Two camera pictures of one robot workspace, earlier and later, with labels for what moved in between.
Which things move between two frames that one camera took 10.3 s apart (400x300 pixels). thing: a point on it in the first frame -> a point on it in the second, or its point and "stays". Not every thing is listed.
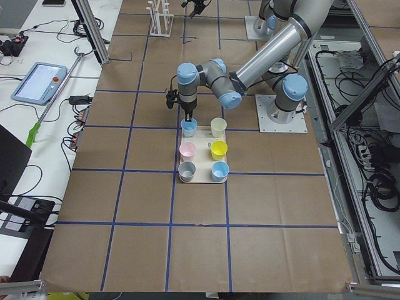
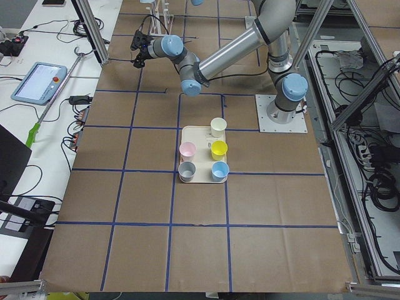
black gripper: [170, 97] -> [140, 41]
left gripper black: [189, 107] -> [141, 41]
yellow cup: [218, 150] stays
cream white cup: [218, 126] stays
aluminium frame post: [93, 29] stays
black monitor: [14, 155] stays
